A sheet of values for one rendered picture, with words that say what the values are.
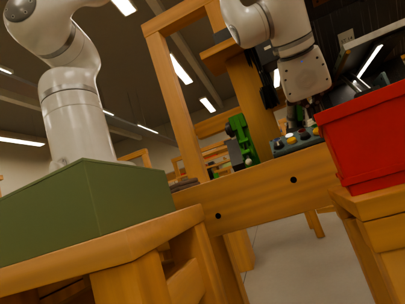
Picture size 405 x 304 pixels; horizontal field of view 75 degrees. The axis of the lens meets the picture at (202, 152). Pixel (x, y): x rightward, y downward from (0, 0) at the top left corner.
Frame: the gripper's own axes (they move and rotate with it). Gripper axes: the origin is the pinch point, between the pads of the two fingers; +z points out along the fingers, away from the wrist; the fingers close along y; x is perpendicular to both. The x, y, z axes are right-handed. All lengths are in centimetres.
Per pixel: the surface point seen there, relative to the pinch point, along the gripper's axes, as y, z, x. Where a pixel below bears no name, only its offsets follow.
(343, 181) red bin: -4.0, -5.0, -33.9
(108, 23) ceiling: -232, -103, 485
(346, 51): 13.9, -7.0, 12.9
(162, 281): -32, -3, -41
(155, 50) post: -57, -27, 94
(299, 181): -9.0, 12.9, -7.7
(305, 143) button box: -4.3, 6.3, -2.6
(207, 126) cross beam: -44, 19, 72
